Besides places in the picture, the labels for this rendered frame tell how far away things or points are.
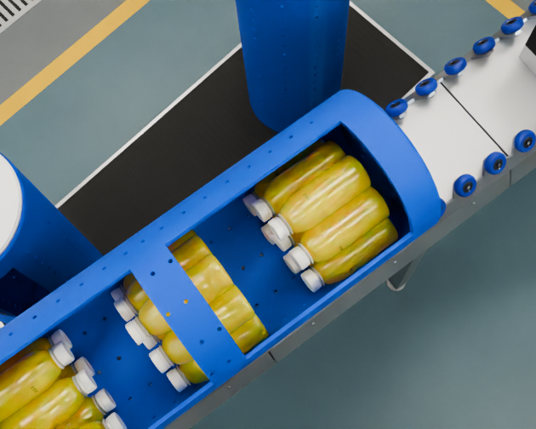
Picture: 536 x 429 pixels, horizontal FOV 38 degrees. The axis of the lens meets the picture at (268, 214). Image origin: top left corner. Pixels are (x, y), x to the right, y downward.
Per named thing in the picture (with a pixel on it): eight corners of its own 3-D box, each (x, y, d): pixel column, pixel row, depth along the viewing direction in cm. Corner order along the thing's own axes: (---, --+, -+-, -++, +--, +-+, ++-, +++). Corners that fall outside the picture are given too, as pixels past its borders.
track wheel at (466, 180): (475, 172, 144) (468, 168, 145) (456, 185, 143) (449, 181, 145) (481, 189, 146) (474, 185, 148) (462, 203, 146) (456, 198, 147)
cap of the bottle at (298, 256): (299, 253, 132) (291, 259, 132) (294, 242, 129) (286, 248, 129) (312, 268, 130) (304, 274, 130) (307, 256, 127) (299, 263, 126)
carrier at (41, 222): (19, 275, 228) (46, 365, 220) (-143, 170, 145) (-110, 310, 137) (110, 240, 230) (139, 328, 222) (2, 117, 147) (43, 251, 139)
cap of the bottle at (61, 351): (49, 342, 126) (58, 335, 126) (62, 356, 128) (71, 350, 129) (54, 356, 123) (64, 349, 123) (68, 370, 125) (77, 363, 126)
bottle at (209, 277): (227, 277, 129) (146, 335, 127) (207, 247, 127) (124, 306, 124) (240, 290, 123) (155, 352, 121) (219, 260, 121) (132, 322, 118)
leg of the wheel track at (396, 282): (409, 283, 238) (445, 225, 178) (394, 294, 237) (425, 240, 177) (396, 269, 239) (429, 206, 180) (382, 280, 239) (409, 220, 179)
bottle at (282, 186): (336, 138, 130) (258, 192, 128) (356, 170, 132) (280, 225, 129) (325, 139, 137) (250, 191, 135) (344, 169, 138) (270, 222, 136)
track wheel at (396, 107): (413, 106, 150) (408, 98, 149) (395, 119, 149) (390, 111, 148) (402, 104, 154) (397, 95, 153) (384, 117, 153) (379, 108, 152)
